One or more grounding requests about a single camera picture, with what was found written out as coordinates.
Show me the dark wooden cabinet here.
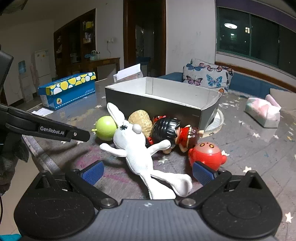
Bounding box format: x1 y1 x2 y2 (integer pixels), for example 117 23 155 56
53 9 97 78

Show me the red round toy figure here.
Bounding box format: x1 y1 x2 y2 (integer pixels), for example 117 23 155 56
187 141 228 172

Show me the tan peanut toy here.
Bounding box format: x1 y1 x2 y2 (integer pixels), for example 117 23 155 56
128 110 153 139

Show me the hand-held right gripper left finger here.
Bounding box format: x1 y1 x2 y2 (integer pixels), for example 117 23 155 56
33 160 118 209

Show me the white floor rack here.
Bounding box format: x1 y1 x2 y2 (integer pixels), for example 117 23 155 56
18 74 33 103

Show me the beige cushion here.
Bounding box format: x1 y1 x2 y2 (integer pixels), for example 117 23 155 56
269 88 296 112

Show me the clear box with white paper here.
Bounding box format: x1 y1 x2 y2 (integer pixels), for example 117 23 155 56
113 63 149 83

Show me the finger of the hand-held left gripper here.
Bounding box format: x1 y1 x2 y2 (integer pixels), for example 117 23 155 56
0 103 91 142

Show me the black-haired doll figure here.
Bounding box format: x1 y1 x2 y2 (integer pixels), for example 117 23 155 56
147 115 205 154

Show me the wooden side table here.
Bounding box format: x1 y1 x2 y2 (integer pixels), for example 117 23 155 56
70 57 121 81

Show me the white paper sheet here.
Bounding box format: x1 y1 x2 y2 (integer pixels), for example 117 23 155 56
31 108 54 117

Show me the white rabbit plush toy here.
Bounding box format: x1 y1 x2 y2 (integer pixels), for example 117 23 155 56
99 102 193 200

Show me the butterfly print pillow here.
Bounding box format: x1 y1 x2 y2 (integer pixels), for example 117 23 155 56
182 58 234 93

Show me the white refrigerator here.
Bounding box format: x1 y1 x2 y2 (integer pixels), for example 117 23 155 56
34 49 51 79

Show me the round white disc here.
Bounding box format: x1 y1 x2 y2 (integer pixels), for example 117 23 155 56
203 109 225 138

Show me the grey cardboard box container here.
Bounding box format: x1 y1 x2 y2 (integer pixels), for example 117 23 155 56
105 77 222 131

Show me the pink and green tissue pack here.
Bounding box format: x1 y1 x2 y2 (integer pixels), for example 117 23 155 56
245 94 282 128

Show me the blue sofa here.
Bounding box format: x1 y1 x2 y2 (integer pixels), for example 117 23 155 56
158 72 296 99

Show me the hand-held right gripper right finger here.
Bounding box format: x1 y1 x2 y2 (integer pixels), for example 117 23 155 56
179 161 264 208

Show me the green framed window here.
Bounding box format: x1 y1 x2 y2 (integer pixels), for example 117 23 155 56
216 6 296 73

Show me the green round toy figure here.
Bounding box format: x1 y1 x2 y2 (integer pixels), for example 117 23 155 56
92 115 118 141

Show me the dark wooden door frame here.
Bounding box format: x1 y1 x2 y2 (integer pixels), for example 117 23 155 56
123 0 167 77

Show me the blue dotted tissue box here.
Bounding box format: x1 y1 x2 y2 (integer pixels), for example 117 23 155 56
38 72 97 111

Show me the person's left hand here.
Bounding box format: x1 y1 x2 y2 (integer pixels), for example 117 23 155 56
0 134 29 193

